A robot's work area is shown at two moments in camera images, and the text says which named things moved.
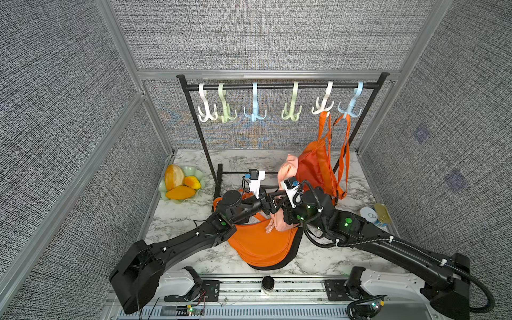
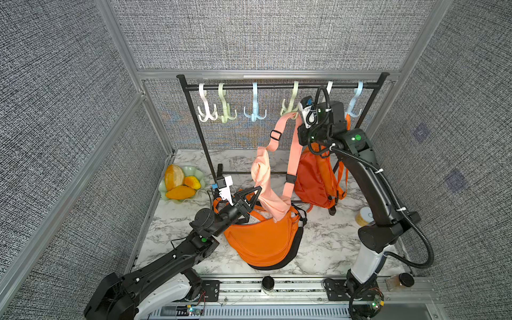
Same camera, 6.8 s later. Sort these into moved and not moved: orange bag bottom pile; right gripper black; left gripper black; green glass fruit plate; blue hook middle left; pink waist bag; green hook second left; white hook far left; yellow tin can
Moved: left gripper black; pink waist bag; right gripper black
Not moved: green hook second left; green glass fruit plate; blue hook middle left; white hook far left; yellow tin can; orange bag bottom pile
